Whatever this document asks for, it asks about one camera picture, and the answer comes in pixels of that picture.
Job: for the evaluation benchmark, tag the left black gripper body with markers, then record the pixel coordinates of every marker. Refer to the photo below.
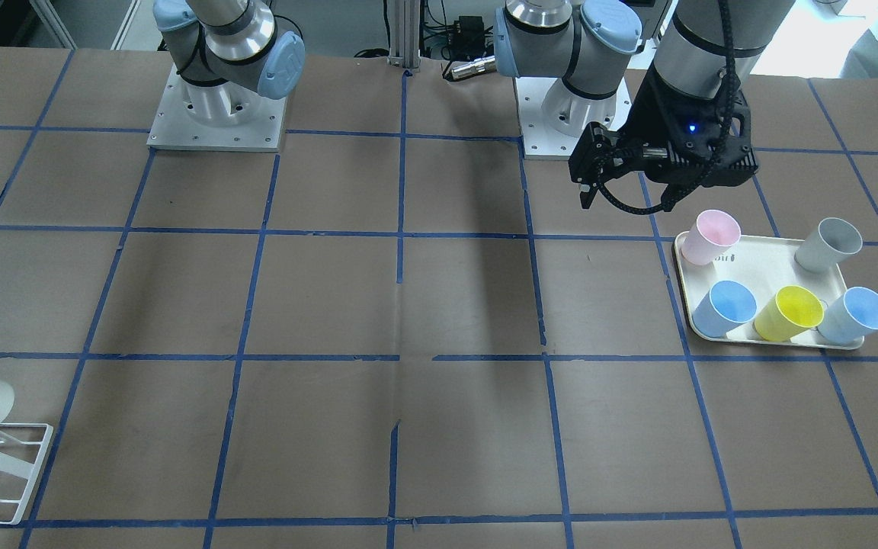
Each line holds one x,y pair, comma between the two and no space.
650,116

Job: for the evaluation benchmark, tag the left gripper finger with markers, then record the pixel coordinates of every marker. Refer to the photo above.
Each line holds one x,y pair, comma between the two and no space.
599,156

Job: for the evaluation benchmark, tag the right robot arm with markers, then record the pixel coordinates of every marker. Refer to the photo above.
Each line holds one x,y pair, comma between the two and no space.
231,59

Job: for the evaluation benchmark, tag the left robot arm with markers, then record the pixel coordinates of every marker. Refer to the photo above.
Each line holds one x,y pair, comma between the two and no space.
709,46

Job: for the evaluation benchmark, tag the pink cup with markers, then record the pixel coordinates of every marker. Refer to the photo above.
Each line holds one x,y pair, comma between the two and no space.
712,234

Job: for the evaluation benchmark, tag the light blue cup far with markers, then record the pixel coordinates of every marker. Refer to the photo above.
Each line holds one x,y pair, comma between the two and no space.
726,306

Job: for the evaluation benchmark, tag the light blue cup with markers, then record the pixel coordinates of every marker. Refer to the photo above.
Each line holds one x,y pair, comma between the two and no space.
726,306
852,316

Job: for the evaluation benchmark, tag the grey cup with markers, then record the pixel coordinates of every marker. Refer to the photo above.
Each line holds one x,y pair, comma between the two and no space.
830,243

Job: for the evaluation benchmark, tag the yellow cup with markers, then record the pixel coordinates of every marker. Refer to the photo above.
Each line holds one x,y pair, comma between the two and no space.
790,312

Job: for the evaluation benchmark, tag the light blue cup near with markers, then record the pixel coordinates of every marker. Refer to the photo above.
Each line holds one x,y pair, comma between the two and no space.
852,316

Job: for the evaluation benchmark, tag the silver cylinder connector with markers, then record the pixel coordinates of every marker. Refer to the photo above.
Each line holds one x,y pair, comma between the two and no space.
457,72

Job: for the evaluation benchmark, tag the cream plastic tray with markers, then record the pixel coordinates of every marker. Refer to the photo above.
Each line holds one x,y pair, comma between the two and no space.
764,265

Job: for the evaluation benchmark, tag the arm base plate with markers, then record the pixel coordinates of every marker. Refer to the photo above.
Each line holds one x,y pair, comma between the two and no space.
224,118
552,119

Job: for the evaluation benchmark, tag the aluminium frame post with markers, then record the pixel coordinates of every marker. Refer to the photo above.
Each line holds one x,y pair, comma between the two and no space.
403,26

